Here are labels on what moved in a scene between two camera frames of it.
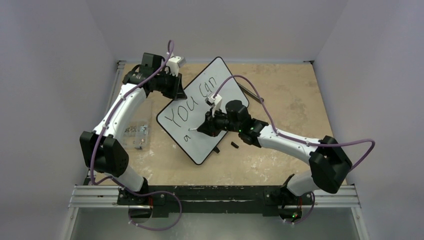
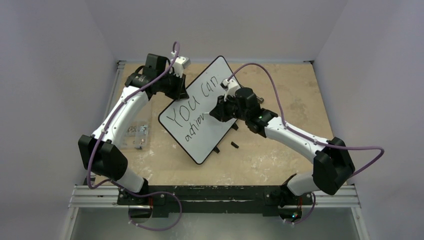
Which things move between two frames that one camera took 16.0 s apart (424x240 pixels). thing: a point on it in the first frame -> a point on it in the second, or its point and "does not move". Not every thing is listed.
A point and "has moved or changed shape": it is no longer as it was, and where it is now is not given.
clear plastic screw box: x=135 y=134 does not move
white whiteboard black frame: x=232 y=98 has moved or changed shape
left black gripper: x=176 y=92 does not move
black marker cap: x=234 y=145 does not move
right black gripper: x=211 y=124 -> x=222 y=112
